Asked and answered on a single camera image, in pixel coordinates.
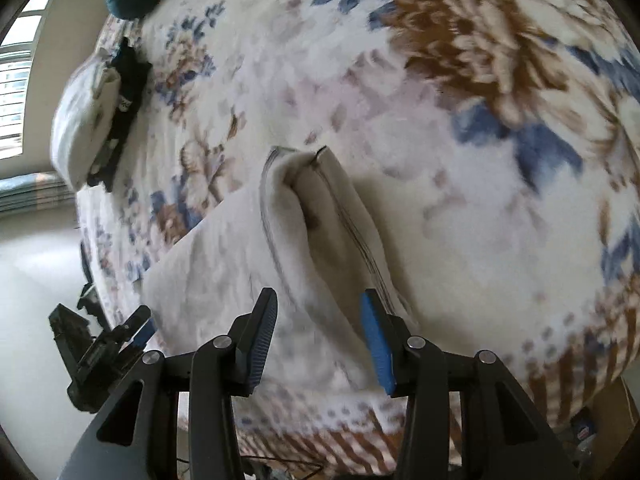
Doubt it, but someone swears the beige long sleeve shirt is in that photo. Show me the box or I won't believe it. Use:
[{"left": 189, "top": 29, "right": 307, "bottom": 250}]
[{"left": 141, "top": 148, "right": 413, "bottom": 394}]

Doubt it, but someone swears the right grey striped curtain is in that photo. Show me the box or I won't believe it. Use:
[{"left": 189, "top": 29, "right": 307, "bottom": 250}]
[{"left": 0, "top": 171, "right": 75, "bottom": 217}]

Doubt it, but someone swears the brown cardboard box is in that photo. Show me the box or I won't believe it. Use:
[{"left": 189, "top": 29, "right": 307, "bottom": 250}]
[{"left": 570, "top": 377, "right": 639, "bottom": 463}]

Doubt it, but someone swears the black folded garment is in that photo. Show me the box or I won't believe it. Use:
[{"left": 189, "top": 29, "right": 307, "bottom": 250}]
[{"left": 87, "top": 37, "right": 152, "bottom": 193}]

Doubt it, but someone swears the barred window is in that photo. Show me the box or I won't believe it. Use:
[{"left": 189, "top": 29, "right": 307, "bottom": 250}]
[{"left": 0, "top": 0, "right": 50, "bottom": 159}]

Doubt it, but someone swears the floral bed blanket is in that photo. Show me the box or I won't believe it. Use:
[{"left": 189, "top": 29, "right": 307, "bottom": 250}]
[{"left": 77, "top": 0, "right": 639, "bottom": 474}]

